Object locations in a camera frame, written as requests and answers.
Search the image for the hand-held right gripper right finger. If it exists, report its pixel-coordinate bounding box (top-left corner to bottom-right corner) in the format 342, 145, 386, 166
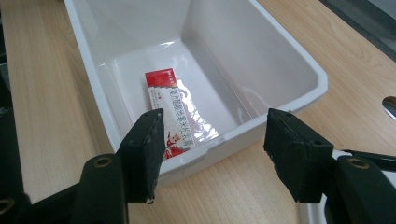
262, 107, 335, 204

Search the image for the red and white packet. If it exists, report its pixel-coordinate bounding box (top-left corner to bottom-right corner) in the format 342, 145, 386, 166
144, 67, 219, 161

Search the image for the white plastic storage box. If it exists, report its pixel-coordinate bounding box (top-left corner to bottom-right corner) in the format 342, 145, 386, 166
64, 0, 329, 188

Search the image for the metal object at edge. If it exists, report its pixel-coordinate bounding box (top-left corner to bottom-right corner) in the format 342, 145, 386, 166
381, 95, 396, 121

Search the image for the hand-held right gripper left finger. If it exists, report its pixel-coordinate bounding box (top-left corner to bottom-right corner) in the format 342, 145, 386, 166
116, 107, 166, 205

